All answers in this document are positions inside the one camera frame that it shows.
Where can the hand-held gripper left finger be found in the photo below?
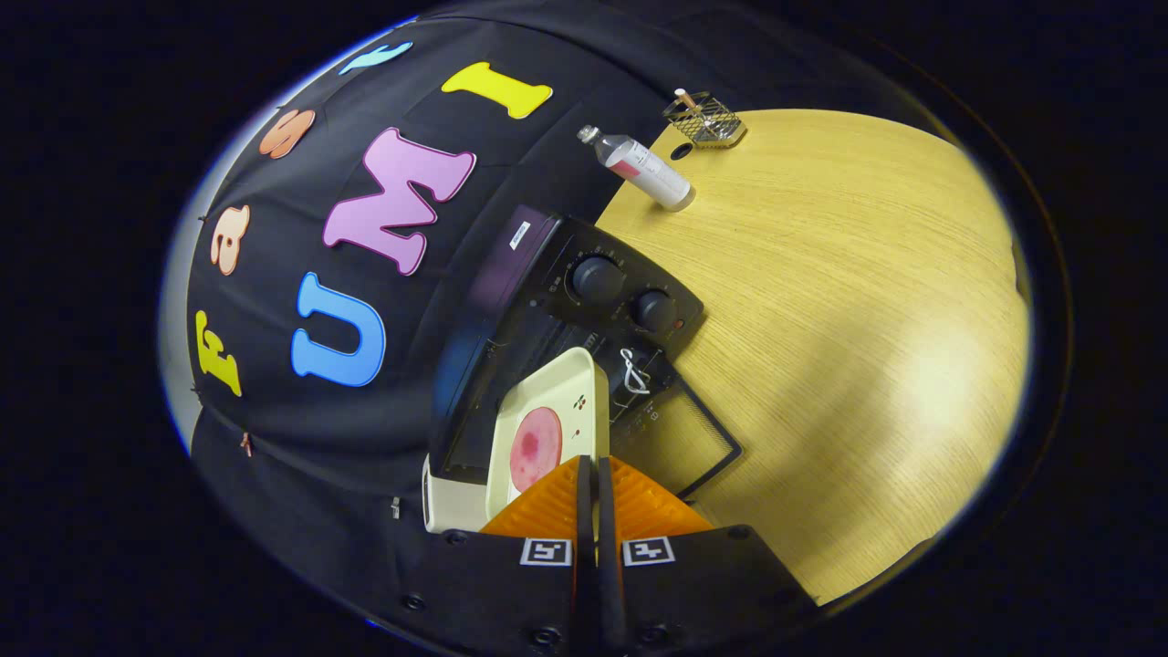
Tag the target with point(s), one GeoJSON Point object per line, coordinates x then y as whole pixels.
{"type": "Point", "coordinates": [511, 584]}

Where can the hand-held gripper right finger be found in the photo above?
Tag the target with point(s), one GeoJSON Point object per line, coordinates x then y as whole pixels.
{"type": "Point", "coordinates": [693, 584]}

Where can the pink round meat slice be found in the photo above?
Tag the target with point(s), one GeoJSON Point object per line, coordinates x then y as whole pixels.
{"type": "Point", "coordinates": [536, 447]}

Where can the cream square plate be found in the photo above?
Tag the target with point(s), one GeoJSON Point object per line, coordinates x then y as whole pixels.
{"type": "Point", "coordinates": [566, 383]}

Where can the black toaster oven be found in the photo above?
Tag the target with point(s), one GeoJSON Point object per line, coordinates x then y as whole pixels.
{"type": "Point", "coordinates": [547, 265]}

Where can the white bread toaster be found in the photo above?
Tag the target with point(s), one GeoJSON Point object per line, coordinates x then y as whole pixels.
{"type": "Point", "coordinates": [447, 506]}

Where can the clear bottle with pink label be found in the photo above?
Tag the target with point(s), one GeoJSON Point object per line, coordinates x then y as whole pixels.
{"type": "Point", "coordinates": [643, 169]}

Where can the black backdrop cloth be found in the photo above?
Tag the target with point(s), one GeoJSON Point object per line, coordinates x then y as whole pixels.
{"type": "Point", "coordinates": [274, 237]}

